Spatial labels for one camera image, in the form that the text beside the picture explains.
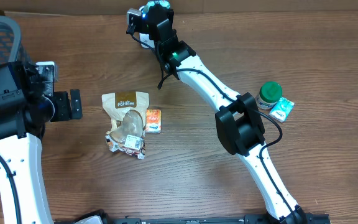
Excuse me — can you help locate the beige granola bag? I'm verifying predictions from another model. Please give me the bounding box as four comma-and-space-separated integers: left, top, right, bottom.
101, 91, 149, 160

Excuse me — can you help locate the orange snack packet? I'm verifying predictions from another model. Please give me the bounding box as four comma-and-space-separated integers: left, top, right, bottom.
145, 109, 162, 134

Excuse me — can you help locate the green lid jar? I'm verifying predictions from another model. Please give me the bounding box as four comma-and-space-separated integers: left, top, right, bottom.
255, 82, 283, 110

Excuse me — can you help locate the small teal white box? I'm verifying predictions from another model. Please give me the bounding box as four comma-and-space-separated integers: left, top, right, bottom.
269, 97, 295, 123

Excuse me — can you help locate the teal snack packet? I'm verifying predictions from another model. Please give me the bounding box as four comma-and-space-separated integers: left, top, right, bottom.
142, 0, 170, 12

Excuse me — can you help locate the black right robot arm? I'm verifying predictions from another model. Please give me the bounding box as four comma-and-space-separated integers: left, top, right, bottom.
126, 1, 308, 223

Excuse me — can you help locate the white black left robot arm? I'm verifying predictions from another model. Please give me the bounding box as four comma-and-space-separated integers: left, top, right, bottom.
0, 61, 83, 223

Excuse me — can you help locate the white barcode scanner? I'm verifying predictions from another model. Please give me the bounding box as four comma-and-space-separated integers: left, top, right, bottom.
138, 5, 157, 49

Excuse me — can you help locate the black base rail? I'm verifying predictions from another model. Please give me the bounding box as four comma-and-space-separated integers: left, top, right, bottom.
54, 208, 332, 224

